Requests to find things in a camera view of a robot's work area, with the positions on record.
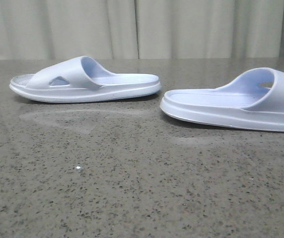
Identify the pale grey curtain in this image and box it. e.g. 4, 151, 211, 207
0, 0, 284, 60

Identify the light blue slipper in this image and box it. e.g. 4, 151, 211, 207
9, 56, 161, 103
160, 67, 284, 132

